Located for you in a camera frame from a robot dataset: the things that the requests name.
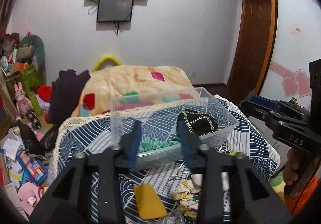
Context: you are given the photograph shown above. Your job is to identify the yellow sponge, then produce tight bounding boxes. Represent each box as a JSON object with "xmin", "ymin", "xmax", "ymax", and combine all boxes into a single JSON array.
[{"xmin": 134, "ymin": 184, "xmax": 167, "ymax": 220}]

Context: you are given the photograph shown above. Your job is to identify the person's right hand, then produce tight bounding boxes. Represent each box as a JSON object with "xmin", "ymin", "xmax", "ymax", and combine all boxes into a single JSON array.
[{"xmin": 283, "ymin": 149, "xmax": 300, "ymax": 185}]

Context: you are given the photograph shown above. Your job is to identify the yellow white patterned socks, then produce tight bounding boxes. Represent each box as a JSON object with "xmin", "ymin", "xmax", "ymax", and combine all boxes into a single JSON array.
[{"xmin": 172, "ymin": 179, "xmax": 201, "ymax": 220}]

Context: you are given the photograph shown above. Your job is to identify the colourful blue-framed box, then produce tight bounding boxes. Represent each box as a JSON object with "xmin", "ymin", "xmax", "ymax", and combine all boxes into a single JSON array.
[{"xmin": 16, "ymin": 151, "xmax": 48, "ymax": 185}]

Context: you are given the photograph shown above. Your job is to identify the pink plush toy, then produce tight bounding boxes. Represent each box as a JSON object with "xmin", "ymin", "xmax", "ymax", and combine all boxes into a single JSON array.
[{"xmin": 17, "ymin": 182, "xmax": 47, "ymax": 216}]

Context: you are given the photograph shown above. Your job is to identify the blue white patterned tablecloth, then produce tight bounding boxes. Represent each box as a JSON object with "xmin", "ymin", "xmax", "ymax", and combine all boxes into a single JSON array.
[{"xmin": 50, "ymin": 96, "xmax": 280, "ymax": 223}]

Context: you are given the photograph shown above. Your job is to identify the clear bag with grey cloth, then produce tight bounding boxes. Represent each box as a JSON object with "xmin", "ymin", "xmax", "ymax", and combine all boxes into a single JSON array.
[{"xmin": 155, "ymin": 210, "xmax": 184, "ymax": 224}]

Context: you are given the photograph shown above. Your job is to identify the black plastic bag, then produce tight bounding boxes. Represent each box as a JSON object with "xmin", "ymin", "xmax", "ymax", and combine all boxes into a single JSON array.
[{"xmin": 16, "ymin": 120, "xmax": 59, "ymax": 156}]

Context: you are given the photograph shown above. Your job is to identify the white wardrobe sliding door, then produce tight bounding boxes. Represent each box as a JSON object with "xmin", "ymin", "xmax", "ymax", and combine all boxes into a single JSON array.
[{"xmin": 260, "ymin": 0, "xmax": 320, "ymax": 109}]

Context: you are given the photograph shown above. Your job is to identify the brown wooden door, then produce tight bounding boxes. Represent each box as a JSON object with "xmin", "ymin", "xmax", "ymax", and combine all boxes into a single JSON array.
[{"xmin": 228, "ymin": 0, "xmax": 271, "ymax": 106}]

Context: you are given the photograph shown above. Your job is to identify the green knitted cloth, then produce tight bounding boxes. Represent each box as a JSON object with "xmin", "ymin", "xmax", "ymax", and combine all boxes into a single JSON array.
[{"xmin": 138, "ymin": 137, "xmax": 180, "ymax": 153}]

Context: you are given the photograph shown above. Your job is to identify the green bottle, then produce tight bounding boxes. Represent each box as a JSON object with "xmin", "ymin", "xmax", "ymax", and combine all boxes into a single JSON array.
[{"xmin": 28, "ymin": 91, "xmax": 43, "ymax": 117}]

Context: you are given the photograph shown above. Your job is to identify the clear plastic storage box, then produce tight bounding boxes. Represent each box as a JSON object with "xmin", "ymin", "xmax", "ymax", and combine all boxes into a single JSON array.
[{"xmin": 110, "ymin": 86, "xmax": 240, "ymax": 171}]

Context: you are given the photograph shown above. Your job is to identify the dark purple garment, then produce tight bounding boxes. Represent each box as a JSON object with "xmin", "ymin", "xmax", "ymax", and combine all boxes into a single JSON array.
[{"xmin": 48, "ymin": 70, "xmax": 90, "ymax": 125}]

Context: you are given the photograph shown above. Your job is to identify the beige blanket with colourful patches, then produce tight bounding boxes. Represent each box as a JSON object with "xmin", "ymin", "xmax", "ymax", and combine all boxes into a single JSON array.
[{"xmin": 71, "ymin": 65, "xmax": 199, "ymax": 117}]

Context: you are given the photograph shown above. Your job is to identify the pink rabbit toy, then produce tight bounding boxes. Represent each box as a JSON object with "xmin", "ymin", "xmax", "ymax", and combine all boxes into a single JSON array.
[{"xmin": 14, "ymin": 82, "xmax": 33, "ymax": 118}]

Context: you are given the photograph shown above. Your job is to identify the red cloth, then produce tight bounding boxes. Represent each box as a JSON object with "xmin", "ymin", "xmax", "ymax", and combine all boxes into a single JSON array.
[{"xmin": 37, "ymin": 84, "xmax": 52, "ymax": 102}]

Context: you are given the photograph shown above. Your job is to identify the yellow curved plush hoop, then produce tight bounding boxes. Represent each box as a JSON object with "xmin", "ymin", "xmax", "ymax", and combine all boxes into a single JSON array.
[{"xmin": 92, "ymin": 54, "xmax": 123, "ymax": 72}]

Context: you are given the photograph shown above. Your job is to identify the green cardboard box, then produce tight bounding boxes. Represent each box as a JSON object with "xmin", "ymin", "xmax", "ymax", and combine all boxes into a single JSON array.
[{"xmin": 4, "ymin": 65, "xmax": 44, "ymax": 100}]

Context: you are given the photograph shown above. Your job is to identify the grey-green plush pillow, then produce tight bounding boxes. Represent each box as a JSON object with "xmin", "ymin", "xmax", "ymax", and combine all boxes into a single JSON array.
[{"xmin": 17, "ymin": 34, "xmax": 45, "ymax": 72}]

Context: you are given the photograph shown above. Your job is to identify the black pouch with chain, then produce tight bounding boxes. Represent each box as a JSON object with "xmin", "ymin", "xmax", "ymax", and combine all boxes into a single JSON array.
[{"xmin": 176, "ymin": 109, "xmax": 218, "ymax": 137}]

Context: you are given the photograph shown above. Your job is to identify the black camera lens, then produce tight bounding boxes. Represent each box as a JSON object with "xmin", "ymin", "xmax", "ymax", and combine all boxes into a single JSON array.
[{"xmin": 26, "ymin": 111, "xmax": 42, "ymax": 130}]

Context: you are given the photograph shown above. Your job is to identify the small black wall monitor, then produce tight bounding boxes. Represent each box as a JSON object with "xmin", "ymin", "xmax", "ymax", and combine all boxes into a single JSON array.
[{"xmin": 96, "ymin": 0, "xmax": 134, "ymax": 22}]

